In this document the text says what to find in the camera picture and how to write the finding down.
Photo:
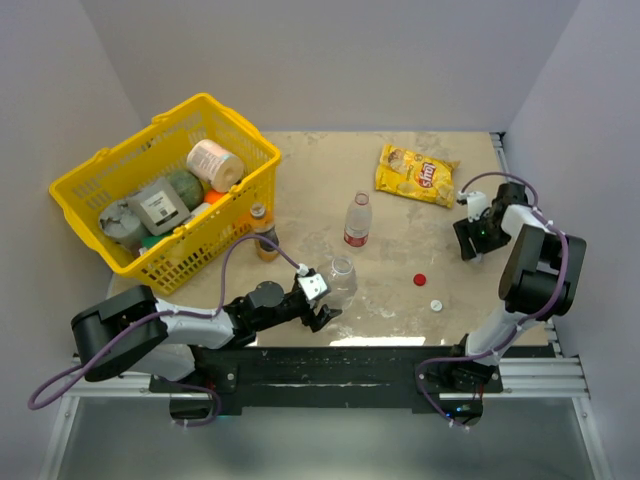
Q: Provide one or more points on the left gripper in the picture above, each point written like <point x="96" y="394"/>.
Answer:
<point x="317" y="321"/>

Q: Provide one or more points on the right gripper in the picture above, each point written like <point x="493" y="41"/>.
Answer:
<point x="466" y="229"/>

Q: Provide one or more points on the wide clear plastic bottle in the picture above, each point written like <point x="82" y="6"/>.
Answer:
<point x="340" y="275"/>

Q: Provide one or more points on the red label water bottle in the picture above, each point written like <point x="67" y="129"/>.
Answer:
<point x="358" y="220"/>

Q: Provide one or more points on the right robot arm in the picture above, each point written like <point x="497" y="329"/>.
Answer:
<point x="541" y="275"/>

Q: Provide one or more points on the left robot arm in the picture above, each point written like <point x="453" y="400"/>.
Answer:
<point x="137" y="331"/>

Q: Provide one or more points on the red bottle cap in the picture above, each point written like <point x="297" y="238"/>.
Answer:
<point x="419" y="279"/>

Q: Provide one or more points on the small white bottle cap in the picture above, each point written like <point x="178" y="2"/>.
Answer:
<point x="436" y="305"/>

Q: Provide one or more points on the orange juice bottle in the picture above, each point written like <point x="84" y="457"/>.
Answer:
<point x="263" y="224"/>

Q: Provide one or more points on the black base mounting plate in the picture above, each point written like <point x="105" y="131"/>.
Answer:
<point x="419" y="378"/>

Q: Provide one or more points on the yellow chips bag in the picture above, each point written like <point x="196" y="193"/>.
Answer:
<point x="416" y="176"/>

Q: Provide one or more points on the orange item in basket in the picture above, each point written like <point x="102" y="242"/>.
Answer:
<point x="212" y="196"/>

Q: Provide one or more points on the yellow plastic shopping basket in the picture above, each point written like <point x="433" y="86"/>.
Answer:
<point x="160" y="148"/>

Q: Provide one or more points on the green melon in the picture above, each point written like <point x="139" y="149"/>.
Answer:
<point x="188" y="187"/>

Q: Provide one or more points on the pink toilet paper roll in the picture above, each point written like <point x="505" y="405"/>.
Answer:
<point x="215" y="165"/>

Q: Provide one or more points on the grey box with label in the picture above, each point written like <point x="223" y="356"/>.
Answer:
<point x="159" y="207"/>

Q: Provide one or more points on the grey crumpled pouch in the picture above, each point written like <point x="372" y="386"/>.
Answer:
<point x="120" y="224"/>

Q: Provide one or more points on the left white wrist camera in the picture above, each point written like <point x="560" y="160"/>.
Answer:
<point x="313" y="284"/>

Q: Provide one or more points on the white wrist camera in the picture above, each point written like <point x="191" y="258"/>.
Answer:
<point x="313" y="284"/>
<point x="475" y="201"/>

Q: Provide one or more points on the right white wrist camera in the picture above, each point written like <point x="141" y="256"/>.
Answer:
<point x="475" y="201"/>

